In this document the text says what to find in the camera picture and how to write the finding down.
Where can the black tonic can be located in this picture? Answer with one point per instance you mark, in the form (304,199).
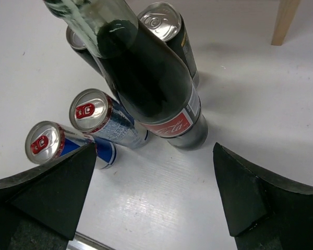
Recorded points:
(166,22)
(81,49)

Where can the right black tonic can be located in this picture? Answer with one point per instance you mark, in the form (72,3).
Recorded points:
(166,22)

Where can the wooden shelf unit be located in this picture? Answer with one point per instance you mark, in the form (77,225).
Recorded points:
(286,13)

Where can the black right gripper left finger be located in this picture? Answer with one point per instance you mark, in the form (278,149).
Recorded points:
(40,208)

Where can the glass cola bottle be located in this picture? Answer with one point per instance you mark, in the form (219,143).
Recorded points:
(148,79)

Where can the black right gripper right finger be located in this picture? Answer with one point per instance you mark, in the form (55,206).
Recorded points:
(263,210)

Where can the blue silver energy can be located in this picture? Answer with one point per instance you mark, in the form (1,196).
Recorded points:
(95,113)
(48,140)

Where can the aluminium mounting rail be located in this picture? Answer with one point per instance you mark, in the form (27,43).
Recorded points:
(83,242)

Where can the left black tonic can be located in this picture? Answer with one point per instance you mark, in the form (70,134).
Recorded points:
(81,49)

